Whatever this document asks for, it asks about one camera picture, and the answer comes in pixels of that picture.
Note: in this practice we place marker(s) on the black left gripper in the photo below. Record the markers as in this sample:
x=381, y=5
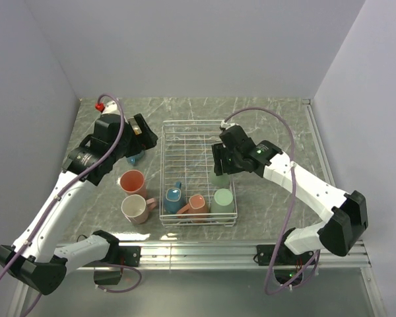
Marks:
x=146, y=140

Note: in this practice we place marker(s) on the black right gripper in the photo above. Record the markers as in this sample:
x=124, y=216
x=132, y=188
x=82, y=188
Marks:
x=219, y=152

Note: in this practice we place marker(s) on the light green cup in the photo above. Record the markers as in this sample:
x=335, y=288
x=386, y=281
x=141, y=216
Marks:
x=222, y=181

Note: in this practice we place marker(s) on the pale green tumbler cup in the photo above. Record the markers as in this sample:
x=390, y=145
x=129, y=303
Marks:
x=222, y=202

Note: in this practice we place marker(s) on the salmon mug white inside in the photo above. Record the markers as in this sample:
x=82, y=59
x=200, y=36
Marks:
x=196, y=210

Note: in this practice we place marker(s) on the blue patterned mug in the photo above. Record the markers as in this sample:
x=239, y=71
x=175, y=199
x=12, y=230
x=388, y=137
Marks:
x=174, y=199

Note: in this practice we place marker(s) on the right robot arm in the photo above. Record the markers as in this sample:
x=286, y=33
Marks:
x=343, y=216

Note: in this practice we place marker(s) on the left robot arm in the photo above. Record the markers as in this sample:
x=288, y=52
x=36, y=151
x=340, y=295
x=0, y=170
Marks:
x=34, y=258

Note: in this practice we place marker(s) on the steel cup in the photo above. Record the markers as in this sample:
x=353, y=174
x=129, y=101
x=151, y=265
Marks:
x=135, y=126

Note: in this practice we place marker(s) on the blue mug orange inside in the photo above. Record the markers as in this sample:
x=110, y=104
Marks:
x=133, y=160

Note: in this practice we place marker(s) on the salmon tumbler cup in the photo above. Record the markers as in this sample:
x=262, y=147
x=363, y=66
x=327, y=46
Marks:
x=133, y=182

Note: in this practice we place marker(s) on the pink mug white inside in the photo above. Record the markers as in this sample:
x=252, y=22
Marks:
x=136, y=209

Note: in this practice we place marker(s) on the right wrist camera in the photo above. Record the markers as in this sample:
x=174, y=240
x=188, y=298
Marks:
x=225, y=125

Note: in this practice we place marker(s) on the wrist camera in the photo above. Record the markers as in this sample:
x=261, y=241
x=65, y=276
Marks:
x=225, y=125
x=111, y=108

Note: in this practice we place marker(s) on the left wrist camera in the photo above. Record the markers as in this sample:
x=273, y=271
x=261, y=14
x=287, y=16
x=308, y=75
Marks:
x=111, y=108

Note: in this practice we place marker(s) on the white wire dish rack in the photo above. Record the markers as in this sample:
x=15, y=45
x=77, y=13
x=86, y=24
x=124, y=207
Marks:
x=186, y=157

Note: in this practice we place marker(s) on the aluminium mounting rail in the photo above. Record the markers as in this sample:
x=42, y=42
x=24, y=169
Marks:
x=222, y=255

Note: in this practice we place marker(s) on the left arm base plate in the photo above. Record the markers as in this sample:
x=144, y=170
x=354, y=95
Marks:
x=122, y=255

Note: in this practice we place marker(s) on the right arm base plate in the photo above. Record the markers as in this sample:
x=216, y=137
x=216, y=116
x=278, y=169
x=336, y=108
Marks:
x=284, y=256

